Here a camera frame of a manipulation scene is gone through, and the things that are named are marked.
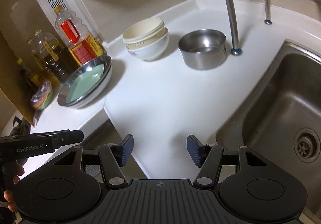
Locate large steel plate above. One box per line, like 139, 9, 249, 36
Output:
57, 55, 113, 109

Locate green square plate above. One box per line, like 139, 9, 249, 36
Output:
66, 64, 105, 103

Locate small steel bowl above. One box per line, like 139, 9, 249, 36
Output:
178, 29, 228, 70

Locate white floral ceramic bowl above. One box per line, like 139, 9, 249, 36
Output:
126, 29, 169, 61

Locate cream plastic bowl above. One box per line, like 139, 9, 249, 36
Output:
122, 17, 165, 50

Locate plastic-wrapped colourful bowls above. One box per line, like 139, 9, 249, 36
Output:
30, 80, 53, 110

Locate person left hand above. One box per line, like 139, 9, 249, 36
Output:
3, 161, 24, 213

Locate black gas stove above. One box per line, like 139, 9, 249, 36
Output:
10, 116, 31, 136

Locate small yellow-cap bottle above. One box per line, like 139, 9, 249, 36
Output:
17, 58, 42, 91

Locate steel sink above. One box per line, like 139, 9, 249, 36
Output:
216, 41, 320, 216

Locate yellow oil bottle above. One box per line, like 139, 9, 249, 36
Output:
27, 38, 60, 87

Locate dark oil bottle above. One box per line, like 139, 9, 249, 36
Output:
34, 29, 79, 84

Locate red-handled soy sauce bottle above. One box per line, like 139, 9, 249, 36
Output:
54, 5, 105, 66

